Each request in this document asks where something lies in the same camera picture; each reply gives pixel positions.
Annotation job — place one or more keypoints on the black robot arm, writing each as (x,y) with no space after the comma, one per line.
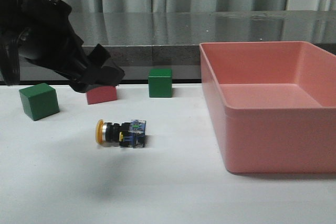
(10,67)

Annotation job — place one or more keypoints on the grey stone counter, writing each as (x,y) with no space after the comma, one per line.
(148,39)

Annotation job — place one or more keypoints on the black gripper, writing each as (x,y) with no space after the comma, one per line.
(46,38)

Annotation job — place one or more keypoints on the pink wooden cube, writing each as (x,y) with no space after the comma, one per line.
(101,95)

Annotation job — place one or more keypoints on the pink plastic bin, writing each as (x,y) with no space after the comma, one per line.
(272,105)

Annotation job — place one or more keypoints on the green cube near bin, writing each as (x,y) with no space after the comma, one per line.
(160,83)

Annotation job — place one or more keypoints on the yellow push button switch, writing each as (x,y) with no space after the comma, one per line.
(128,134)

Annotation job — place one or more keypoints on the green cube far left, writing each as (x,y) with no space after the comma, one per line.
(39,101)

